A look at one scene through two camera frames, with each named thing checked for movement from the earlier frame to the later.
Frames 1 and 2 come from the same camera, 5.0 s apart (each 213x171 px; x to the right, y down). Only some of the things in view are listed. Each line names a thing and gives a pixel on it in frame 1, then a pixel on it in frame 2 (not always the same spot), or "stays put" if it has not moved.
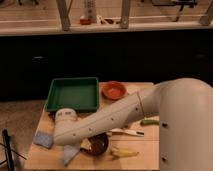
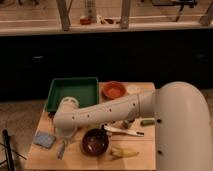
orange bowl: [113, 90] stays put
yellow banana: [116, 153] stays put
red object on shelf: [85, 21] stays put
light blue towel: [69, 152] → [61, 151]
